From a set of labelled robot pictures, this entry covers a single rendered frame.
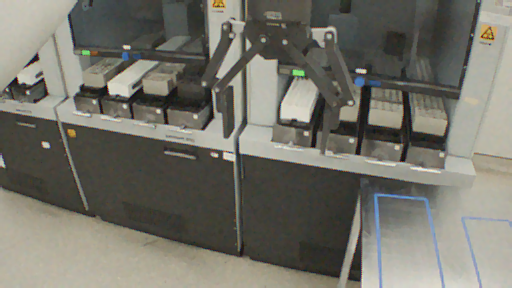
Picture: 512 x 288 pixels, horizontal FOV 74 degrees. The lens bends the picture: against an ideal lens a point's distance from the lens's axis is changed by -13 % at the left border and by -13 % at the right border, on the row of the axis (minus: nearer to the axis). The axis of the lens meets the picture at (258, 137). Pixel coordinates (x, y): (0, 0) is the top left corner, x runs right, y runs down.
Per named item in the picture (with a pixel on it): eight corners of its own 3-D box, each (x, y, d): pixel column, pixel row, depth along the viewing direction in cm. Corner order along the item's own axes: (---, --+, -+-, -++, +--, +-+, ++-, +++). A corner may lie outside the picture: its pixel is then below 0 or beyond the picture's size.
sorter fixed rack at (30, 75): (58, 61, 188) (56, 50, 185) (72, 62, 186) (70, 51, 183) (19, 85, 164) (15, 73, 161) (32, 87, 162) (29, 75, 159)
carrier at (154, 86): (171, 93, 149) (170, 79, 146) (169, 96, 147) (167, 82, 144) (146, 90, 152) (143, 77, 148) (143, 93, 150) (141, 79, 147)
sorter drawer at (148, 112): (203, 58, 204) (202, 42, 199) (227, 60, 201) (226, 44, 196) (128, 126, 145) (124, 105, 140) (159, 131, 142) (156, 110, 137)
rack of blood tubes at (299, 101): (297, 86, 159) (297, 72, 155) (321, 89, 156) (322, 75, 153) (280, 121, 135) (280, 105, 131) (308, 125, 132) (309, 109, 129)
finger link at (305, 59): (283, 32, 47) (292, 26, 47) (337, 100, 50) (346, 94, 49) (276, 42, 44) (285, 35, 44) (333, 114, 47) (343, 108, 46)
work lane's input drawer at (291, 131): (306, 69, 191) (307, 52, 186) (334, 72, 188) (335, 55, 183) (268, 149, 132) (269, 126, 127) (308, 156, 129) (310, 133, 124)
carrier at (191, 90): (207, 98, 145) (206, 84, 142) (205, 100, 144) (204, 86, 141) (180, 95, 148) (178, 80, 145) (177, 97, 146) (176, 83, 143)
